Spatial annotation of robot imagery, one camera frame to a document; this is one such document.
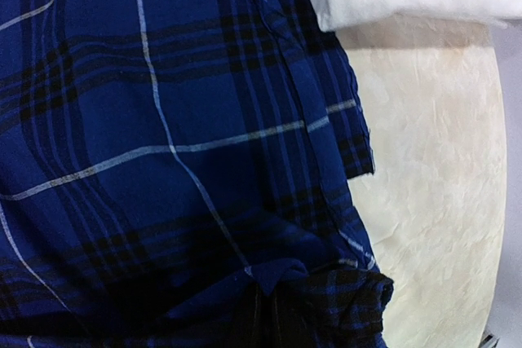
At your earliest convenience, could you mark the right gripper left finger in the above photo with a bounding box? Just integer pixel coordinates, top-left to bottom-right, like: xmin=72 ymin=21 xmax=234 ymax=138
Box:
xmin=245 ymin=286 xmax=269 ymax=347

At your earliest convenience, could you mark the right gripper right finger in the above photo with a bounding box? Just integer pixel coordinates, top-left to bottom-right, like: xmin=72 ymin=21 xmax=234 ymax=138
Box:
xmin=271 ymin=287 xmax=310 ymax=347

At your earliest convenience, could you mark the blue plaid shirt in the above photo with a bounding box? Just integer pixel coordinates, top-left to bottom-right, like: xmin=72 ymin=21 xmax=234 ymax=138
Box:
xmin=1 ymin=0 xmax=393 ymax=347

